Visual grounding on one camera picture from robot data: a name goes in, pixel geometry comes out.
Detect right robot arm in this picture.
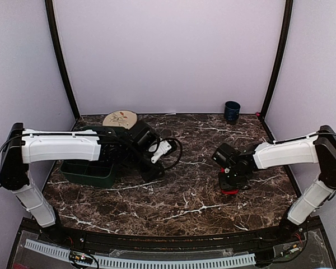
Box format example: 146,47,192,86
212,125,336,243

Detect green plastic divider tray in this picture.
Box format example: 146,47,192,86
59,160,118,188

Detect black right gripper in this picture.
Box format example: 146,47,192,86
218,167,249,191

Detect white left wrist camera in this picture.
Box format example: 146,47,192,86
148,140,172,164

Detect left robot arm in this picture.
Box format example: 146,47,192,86
0,121,173,244

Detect dark blue mug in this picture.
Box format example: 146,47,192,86
224,101,241,125

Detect red Santa Christmas sock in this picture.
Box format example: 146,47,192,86
221,189,239,195

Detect left black frame post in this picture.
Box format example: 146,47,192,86
44,0,81,120

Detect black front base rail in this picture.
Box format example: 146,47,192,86
40,217,309,252

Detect white slotted cable duct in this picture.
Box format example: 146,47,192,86
24,239,256,269

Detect right black frame post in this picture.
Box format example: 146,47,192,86
260,0,293,119

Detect beige decorated plate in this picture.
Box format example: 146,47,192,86
102,110,137,129

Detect black frame post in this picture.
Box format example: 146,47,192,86
44,0,81,120
260,0,293,119

